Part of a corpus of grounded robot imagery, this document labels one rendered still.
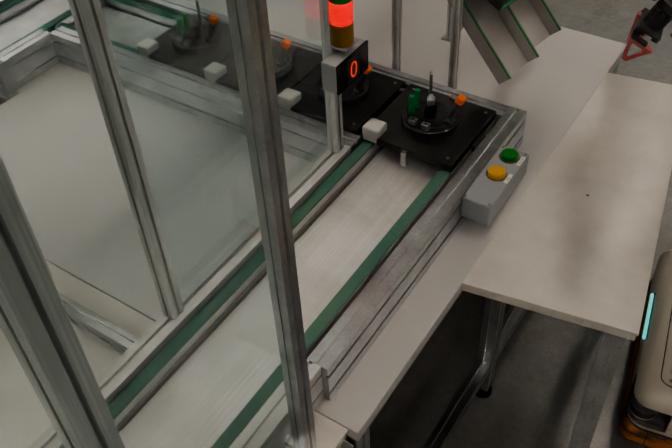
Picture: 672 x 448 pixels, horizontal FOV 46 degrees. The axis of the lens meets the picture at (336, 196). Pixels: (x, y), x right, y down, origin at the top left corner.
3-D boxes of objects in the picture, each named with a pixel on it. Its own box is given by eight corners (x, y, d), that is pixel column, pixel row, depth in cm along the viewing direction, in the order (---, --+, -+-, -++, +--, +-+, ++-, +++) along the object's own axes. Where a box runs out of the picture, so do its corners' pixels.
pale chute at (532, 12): (549, 35, 214) (561, 29, 210) (522, 56, 207) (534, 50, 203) (495, -54, 211) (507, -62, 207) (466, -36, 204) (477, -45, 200)
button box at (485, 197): (526, 173, 186) (529, 153, 182) (488, 227, 174) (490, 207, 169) (499, 163, 189) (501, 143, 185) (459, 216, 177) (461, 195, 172)
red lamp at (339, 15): (358, 18, 162) (357, -4, 159) (345, 29, 159) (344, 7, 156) (337, 12, 164) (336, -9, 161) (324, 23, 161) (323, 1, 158)
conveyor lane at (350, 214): (492, 145, 200) (495, 114, 194) (303, 386, 150) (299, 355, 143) (395, 111, 213) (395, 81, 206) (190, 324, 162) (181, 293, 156)
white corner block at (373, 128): (387, 135, 191) (387, 122, 188) (378, 145, 188) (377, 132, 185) (371, 129, 193) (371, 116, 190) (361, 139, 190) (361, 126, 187)
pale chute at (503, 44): (527, 62, 205) (539, 56, 201) (498, 84, 198) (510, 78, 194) (470, -31, 202) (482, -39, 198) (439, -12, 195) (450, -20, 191)
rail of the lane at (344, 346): (522, 142, 201) (527, 108, 193) (330, 401, 148) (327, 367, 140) (502, 135, 203) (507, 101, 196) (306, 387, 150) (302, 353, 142)
